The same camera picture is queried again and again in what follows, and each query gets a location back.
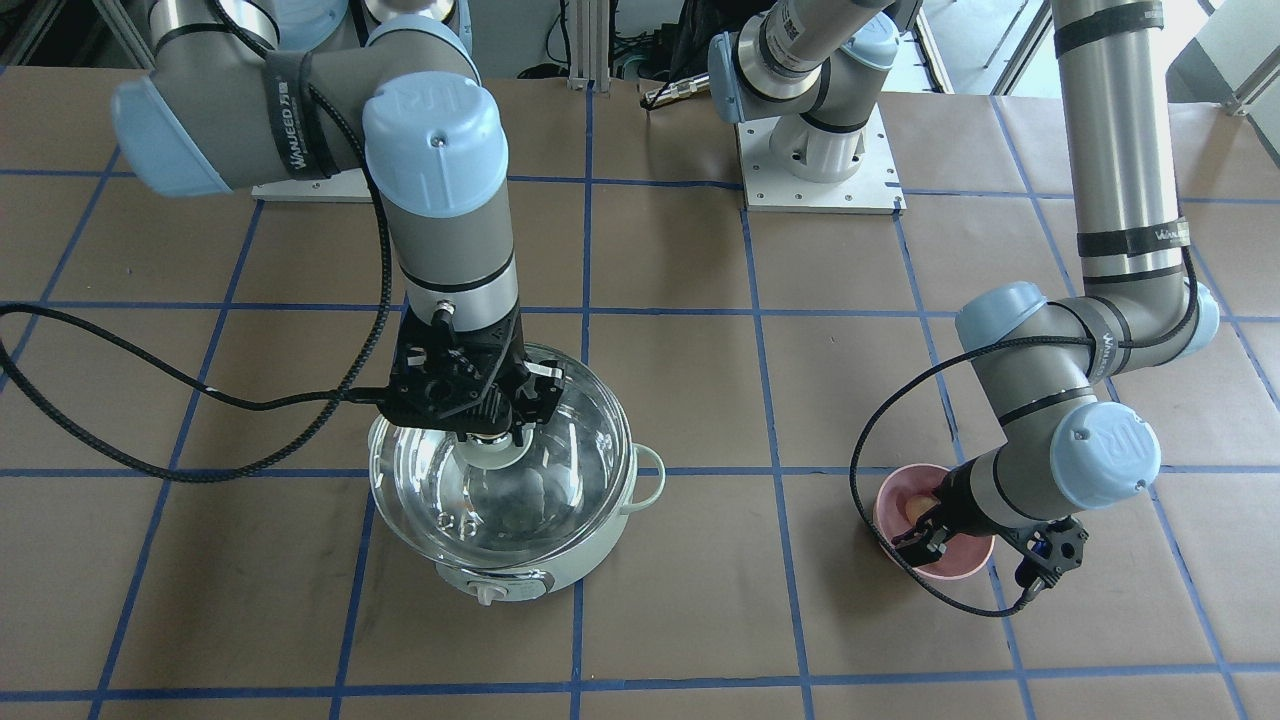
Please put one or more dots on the pale green electric pot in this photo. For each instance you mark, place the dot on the pale green electric pot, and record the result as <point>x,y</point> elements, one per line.
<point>569,566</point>

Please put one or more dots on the glass pot lid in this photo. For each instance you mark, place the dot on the glass pot lid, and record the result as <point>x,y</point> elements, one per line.
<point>514,502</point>

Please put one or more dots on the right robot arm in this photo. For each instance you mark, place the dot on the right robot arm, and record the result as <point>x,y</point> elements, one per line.
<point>227,107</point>

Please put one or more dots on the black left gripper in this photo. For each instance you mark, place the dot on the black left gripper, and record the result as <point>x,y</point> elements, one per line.
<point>968,499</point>

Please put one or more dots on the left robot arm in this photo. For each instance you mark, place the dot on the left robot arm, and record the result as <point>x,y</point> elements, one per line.
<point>1038,360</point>

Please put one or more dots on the pink bowl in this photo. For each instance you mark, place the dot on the pink bowl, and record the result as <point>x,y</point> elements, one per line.
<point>964,555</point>

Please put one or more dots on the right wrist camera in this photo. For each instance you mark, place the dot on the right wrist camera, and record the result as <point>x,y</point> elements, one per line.
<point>431,391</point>

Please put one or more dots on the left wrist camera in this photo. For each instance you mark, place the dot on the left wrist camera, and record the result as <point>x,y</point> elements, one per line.
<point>1049,550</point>

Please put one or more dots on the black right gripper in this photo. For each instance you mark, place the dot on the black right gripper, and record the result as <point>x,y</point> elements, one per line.
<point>537,392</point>

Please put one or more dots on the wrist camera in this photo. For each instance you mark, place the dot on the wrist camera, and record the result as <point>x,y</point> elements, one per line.
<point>431,391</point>
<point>1049,550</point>

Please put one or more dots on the brown egg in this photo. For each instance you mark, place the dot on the brown egg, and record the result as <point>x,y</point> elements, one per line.
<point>917,506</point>

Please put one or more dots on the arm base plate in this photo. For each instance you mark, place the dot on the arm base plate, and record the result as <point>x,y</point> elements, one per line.
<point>349,186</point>
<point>872,189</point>

